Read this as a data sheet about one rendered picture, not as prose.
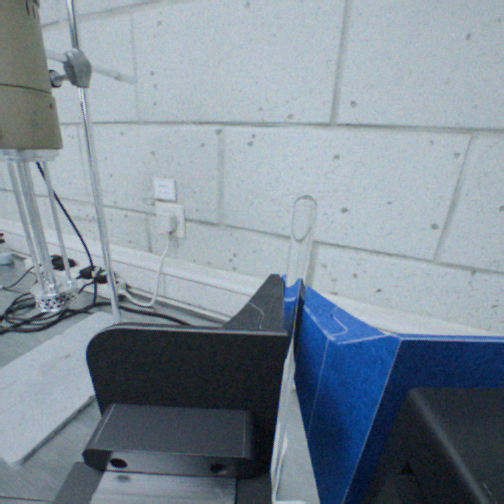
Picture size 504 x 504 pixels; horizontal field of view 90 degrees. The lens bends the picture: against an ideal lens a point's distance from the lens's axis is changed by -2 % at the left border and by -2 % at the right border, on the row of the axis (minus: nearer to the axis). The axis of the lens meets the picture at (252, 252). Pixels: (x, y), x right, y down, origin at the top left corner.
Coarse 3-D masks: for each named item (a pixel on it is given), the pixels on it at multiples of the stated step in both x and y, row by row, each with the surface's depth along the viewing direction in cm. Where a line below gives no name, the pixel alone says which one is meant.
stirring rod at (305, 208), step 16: (304, 208) 6; (304, 224) 6; (304, 240) 7; (288, 256) 7; (304, 256) 7; (288, 272) 7; (304, 272) 7; (288, 288) 7; (304, 288) 7; (288, 304) 7; (288, 320) 7; (288, 336) 8; (288, 352) 8; (288, 368) 8; (288, 384) 8; (288, 400) 9; (272, 464) 10; (272, 480) 10; (272, 496) 11
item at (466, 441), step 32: (416, 416) 4; (448, 416) 3; (480, 416) 3; (384, 448) 4; (416, 448) 4; (448, 448) 3; (480, 448) 3; (384, 480) 4; (416, 480) 4; (448, 480) 3; (480, 480) 3
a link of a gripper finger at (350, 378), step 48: (336, 336) 6; (384, 336) 4; (432, 336) 4; (480, 336) 4; (336, 384) 5; (384, 384) 4; (432, 384) 4; (480, 384) 4; (336, 432) 5; (384, 432) 4; (336, 480) 5
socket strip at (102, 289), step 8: (32, 264) 81; (56, 272) 77; (64, 272) 76; (72, 272) 76; (80, 280) 73; (88, 280) 73; (120, 280) 74; (80, 288) 75; (88, 288) 73; (104, 288) 70; (104, 296) 71
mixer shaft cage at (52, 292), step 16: (48, 176) 38; (16, 192) 35; (32, 192) 37; (48, 192) 38; (32, 208) 38; (32, 224) 40; (32, 240) 38; (32, 256) 38; (48, 256) 41; (64, 256) 42; (48, 272) 42; (32, 288) 42; (48, 288) 42; (64, 288) 42; (48, 304) 42
